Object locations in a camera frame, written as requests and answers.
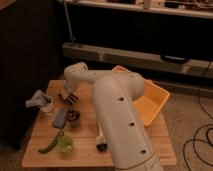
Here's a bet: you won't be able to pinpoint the striped eraser block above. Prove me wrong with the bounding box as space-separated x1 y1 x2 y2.
59 91 78 105

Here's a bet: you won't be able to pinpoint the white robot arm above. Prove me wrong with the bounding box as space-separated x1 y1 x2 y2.
64 62 164 171

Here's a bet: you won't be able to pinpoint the white cup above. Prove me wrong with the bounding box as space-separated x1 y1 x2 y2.
41 97 54 113

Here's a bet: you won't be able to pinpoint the metal cup with dark contents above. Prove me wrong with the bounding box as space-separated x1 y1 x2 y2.
67 110 80 128

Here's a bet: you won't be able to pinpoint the grey cloth in cup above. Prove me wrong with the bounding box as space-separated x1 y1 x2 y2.
25 90 51 107

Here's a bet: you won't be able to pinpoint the green pea pod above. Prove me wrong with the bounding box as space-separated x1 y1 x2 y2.
38 130 64 154

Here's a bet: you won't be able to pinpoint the vertical metal pole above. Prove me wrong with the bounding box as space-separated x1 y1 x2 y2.
63 0 76 44

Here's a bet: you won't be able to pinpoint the green plastic cup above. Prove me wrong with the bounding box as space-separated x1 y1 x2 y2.
58 136 73 153

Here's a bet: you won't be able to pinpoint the black white dish brush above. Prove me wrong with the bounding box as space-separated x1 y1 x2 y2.
96 125 108 153

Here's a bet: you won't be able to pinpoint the yellow plastic bin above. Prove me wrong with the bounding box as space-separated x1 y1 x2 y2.
111 65 171 127

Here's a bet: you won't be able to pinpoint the upper wooden shelf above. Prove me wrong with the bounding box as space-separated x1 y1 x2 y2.
56 0 213 20

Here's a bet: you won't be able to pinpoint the black handle on rail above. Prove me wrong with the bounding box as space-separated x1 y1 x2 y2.
160 55 189 64

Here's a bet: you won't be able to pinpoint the grey metal rail beam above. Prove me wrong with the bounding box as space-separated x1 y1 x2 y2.
62 42 213 79

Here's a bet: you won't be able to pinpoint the black floor cables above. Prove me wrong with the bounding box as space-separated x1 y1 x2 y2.
182 59 213 168

